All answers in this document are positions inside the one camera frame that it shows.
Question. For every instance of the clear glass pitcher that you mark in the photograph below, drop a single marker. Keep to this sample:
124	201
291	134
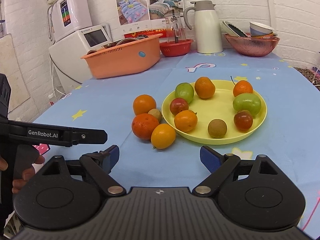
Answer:
174	29

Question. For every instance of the green apple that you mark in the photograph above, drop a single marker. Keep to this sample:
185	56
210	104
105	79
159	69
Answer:
247	101
185	91

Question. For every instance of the blue patterned tablecloth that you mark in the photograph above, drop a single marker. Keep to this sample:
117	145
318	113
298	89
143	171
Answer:
289	135

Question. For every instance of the red plum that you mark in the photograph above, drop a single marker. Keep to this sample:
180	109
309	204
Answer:
178	105
243	120

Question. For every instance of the pink glass bowl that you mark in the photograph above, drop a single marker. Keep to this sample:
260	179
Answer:
252	46

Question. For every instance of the small brown longan back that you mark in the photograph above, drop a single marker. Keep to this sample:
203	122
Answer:
156	113

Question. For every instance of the green apple left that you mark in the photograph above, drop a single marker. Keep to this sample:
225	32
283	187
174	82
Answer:
185	91

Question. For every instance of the large dark orange mandarin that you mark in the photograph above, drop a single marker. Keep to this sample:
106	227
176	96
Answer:
143	125

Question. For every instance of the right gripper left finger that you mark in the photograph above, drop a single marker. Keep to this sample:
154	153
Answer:
97	168

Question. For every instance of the red plum right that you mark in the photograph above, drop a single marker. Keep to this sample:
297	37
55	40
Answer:
243	120

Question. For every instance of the white water purifier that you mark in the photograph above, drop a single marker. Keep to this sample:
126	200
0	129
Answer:
69	16

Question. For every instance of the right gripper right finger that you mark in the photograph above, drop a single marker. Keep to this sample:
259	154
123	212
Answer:
220	167

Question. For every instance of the red plum left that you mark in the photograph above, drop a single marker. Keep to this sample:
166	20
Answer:
178	105

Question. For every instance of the yellow-orange citrus fruit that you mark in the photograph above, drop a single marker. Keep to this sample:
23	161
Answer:
163	136

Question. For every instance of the small orange mandarin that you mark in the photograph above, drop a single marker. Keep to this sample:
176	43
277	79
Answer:
185	121

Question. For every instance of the orange mandarin plate back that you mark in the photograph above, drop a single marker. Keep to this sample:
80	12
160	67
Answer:
204	88

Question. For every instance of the white appliance with screen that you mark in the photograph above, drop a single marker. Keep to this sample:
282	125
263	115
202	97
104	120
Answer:
66	54

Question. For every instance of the orange plastic basket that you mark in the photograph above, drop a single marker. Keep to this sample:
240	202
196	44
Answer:
124	59

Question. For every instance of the round orange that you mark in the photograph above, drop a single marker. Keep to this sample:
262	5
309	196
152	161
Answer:
143	104

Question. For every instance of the orange mandarin with stem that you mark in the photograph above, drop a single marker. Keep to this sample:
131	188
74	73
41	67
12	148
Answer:
241	86

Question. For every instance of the yellow plastic plate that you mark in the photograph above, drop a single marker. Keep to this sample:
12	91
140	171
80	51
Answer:
220	106

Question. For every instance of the bedding poster calendar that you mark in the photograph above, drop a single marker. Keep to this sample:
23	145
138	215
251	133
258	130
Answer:
146	16

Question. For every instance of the person's left hand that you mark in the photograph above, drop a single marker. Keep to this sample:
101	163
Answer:
27	174

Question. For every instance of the red plastic colander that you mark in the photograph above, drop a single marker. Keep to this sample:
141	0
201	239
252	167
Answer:
172	49

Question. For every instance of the white thermos jug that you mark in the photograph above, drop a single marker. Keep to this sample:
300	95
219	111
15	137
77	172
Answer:
207	27

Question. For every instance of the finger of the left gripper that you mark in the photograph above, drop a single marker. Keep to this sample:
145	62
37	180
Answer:
88	136

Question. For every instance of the white tilted dish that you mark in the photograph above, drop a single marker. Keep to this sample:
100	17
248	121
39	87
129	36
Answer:
232	30

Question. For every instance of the stacked white blue bowls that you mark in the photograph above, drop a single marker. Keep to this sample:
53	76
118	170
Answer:
260	30

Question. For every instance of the green apple right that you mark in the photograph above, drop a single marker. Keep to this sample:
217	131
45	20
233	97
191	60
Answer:
247	101

